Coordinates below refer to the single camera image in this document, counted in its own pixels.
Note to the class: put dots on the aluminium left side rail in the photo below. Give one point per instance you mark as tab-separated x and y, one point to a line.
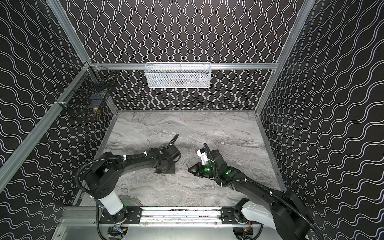
16	160

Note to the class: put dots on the aluminium frame post back left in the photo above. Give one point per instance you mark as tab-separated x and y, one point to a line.
65	23

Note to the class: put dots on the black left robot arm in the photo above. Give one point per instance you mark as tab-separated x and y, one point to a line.
99	177

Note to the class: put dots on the brass padlock in basket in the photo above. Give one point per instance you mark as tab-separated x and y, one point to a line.
96	112

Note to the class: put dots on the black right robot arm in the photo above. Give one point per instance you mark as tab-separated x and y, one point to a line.
291	220

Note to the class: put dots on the black wire wall basket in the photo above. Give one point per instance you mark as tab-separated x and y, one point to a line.
92	92

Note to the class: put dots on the aluminium frame post back right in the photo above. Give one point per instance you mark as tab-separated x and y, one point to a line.
297	27

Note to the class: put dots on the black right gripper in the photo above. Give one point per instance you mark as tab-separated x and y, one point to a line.
198	168

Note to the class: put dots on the white mesh wall basket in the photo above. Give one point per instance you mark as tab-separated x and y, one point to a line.
178	79

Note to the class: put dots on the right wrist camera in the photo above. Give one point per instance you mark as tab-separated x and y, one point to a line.
203	154

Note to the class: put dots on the aluminium frame post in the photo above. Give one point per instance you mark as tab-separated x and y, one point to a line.
65	23
297	27

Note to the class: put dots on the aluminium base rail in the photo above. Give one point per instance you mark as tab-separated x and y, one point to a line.
155	217

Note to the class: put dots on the aluminium back crossbar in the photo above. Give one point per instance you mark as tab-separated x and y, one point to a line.
184	66

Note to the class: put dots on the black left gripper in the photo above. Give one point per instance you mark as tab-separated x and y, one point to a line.
165	169

